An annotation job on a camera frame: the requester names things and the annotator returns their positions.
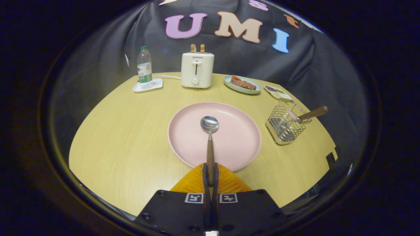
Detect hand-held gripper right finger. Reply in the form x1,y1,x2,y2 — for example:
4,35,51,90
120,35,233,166
212,163,289,233

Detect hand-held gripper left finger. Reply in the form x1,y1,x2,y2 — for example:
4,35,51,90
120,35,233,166
135,163,212,233

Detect wooden handled metal spoon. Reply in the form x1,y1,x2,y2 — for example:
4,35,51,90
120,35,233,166
200,116,220,186

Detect wooden handled metal fork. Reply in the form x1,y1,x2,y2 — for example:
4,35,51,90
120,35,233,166
284,106,328,123

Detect pink plate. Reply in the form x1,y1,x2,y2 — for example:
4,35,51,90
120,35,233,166
167,102,262,172

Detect white divided condiment tray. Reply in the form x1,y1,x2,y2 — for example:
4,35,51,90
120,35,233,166
264,85,293,101

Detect pale green plate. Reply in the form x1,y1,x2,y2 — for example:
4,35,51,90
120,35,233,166
223,75,262,95

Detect brown meat slices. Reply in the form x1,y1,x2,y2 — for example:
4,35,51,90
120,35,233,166
230,76,257,90

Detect white square pad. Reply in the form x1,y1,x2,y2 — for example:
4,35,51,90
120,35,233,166
133,78,163,93

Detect white toaster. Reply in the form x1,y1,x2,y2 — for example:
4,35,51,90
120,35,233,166
181,52,215,89

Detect clear plastic water bottle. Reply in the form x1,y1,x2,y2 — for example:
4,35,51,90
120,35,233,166
137,46,153,84

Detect metal wire basket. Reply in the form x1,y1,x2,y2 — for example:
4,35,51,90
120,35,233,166
265,98,312,146

